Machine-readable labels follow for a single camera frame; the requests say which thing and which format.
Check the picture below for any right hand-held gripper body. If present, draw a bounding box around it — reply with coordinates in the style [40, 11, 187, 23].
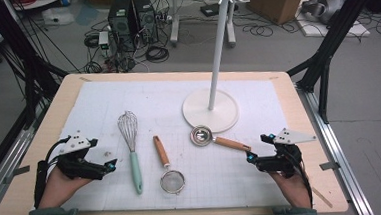
[254, 125, 320, 180]

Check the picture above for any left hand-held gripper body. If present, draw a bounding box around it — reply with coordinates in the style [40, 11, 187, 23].
[53, 128, 107, 184]

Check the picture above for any metal ladle with wooden handle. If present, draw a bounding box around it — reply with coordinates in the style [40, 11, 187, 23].
[189, 122, 252, 157]

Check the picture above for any whisk with mint green handle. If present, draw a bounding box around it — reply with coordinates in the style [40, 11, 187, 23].
[117, 110, 145, 197]

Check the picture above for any mesh strainer with wooden handle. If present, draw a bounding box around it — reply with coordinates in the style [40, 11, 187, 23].
[152, 133, 187, 197]

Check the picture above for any white utensil stand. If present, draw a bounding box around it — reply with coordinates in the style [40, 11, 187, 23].
[175, 0, 259, 136]

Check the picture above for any person's right hand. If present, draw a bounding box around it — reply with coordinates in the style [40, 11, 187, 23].
[269, 168, 315, 213]

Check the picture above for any person's left hand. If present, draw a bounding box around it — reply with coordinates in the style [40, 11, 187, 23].
[36, 165, 94, 210]

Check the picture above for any wooden stick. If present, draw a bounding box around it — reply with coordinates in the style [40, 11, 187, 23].
[311, 185, 335, 210]

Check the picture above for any white foam mat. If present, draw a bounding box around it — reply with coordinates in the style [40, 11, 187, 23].
[55, 68, 298, 215]

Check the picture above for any white power adapter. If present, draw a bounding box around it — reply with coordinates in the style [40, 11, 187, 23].
[97, 30, 111, 51]

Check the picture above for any white floor board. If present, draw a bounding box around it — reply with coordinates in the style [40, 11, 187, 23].
[293, 0, 373, 43]

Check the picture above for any black computer tower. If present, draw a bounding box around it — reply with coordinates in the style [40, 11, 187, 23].
[133, 0, 160, 46]
[106, 0, 140, 54]

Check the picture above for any clear plastic bag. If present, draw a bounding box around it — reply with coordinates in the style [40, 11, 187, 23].
[41, 6, 76, 27]

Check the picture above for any large cardboard box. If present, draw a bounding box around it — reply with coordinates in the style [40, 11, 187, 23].
[245, 0, 322, 28]

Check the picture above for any grey bag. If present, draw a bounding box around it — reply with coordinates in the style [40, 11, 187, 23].
[300, 0, 351, 28]

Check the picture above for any right hand-held gripper cable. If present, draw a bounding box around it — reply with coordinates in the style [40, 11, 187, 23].
[282, 146, 315, 211]

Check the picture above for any aluminium rail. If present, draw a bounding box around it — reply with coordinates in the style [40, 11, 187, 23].
[296, 83, 375, 215]
[0, 106, 49, 215]

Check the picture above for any black metal frame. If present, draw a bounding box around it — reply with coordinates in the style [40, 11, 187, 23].
[0, 0, 77, 187]
[281, 0, 381, 128]

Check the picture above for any black cable coil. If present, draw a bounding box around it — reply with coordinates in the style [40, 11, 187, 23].
[145, 44, 171, 64]

